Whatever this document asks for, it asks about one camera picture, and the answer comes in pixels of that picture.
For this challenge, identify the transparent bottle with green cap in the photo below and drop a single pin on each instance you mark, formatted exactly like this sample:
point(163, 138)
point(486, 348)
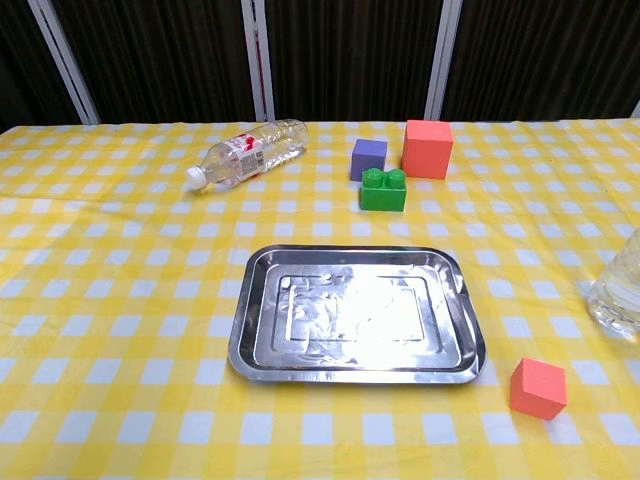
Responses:
point(620, 300)

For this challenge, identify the rectangular metal tray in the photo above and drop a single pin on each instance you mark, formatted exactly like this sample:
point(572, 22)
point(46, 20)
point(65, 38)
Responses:
point(350, 320)

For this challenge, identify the transparent bottle with red label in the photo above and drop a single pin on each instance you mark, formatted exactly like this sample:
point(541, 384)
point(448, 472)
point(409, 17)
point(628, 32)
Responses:
point(250, 152)

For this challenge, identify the green plastic building brick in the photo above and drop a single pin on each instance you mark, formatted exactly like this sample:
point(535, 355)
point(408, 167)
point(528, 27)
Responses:
point(382, 197)

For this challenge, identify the purple foam cube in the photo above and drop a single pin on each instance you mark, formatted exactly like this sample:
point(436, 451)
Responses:
point(367, 159)

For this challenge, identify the large orange foam cube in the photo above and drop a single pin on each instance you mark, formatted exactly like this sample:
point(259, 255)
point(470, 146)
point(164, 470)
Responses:
point(426, 152)

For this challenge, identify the dark corrugated partition panel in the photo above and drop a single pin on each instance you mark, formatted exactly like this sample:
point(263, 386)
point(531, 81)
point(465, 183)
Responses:
point(165, 60)
point(350, 60)
point(545, 60)
point(20, 70)

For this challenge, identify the yellow white checkered tablecloth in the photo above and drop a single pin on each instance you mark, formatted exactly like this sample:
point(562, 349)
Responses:
point(125, 300)

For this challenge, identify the small orange foam cube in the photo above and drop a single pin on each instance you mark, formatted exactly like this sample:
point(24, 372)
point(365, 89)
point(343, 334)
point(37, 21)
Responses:
point(537, 392)

